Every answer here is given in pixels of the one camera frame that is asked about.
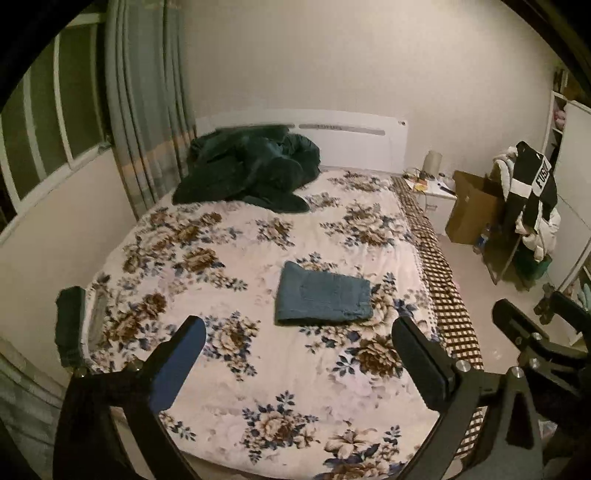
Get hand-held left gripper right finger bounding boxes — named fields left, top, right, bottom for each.
left=391, top=315, right=544, bottom=480

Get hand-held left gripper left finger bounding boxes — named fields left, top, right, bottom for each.
left=52, top=315, right=206, bottom=480

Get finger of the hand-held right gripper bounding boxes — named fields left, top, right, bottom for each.
left=533, top=283, right=591, bottom=334
left=491, top=298, right=591, bottom=367

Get blue denim pants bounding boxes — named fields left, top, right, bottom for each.
left=274, top=261, right=374, bottom=326

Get wooden chair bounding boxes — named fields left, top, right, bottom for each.
left=480, top=222, right=532, bottom=287

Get white puffy jacket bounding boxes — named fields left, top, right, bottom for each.
left=491, top=145, right=562, bottom=262

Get plastic water bottle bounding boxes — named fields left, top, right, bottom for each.
left=473, top=223, right=491, bottom=255

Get silver flat object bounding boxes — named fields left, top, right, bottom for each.
left=87, top=288, right=110, bottom=352

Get brown cardboard box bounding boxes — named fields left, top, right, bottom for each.
left=445, top=170, right=507, bottom=246

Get dark rectangular object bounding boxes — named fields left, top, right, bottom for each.
left=55, top=285, right=88, bottom=368

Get white wardrobe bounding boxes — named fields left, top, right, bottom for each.
left=540, top=69, right=591, bottom=348

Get black and white jacket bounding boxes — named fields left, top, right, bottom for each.
left=501, top=141, right=560, bottom=232

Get white nightstand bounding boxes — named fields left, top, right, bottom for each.
left=413, top=178, right=458, bottom=223

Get floral bed sheet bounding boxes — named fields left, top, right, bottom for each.
left=81, top=168, right=485, bottom=480

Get beige table lamp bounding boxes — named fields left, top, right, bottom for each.
left=423, top=150, right=443, bottom=179

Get dark green blanket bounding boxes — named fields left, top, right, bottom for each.
left=172, top=124, right=322, bottom=213

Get white bed headboard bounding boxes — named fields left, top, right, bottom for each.
left=196, top=108, right=410, bottom=174

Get grey striped curtain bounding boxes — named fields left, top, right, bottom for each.
left=103, top=0, right=197, bottom=220

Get white framed window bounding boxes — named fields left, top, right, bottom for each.
left=0, top=18, right=114, bottom=219

